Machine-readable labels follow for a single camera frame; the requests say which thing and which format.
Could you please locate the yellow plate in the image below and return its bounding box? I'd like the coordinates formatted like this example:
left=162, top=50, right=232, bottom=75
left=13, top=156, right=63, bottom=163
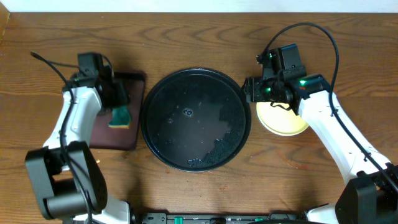
left=256, top=102, right=309, bottom=136

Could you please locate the round black tray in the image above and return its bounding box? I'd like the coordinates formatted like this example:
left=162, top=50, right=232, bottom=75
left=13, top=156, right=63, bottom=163
left=141, top=68, right=251, bottom=172

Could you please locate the green yellow sponge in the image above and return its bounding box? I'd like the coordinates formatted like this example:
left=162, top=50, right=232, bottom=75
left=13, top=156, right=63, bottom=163
left=108, top=106, right=131, bottom=129

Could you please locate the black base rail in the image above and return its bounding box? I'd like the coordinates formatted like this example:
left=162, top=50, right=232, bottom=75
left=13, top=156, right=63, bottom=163
left=135, top=212, right=309, bottom=224

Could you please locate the rectangular black sponge tray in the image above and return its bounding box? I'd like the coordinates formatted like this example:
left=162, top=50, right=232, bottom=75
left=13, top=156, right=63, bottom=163
left=90, top=72, right=145, bottom=151

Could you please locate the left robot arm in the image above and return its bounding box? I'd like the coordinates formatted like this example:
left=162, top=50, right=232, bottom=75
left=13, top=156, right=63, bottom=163
left=25, top=72, right=131, bottom=223

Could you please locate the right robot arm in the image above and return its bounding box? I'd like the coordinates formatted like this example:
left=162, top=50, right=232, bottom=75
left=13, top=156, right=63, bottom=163
left=242, top=74, right=397, bottom=223

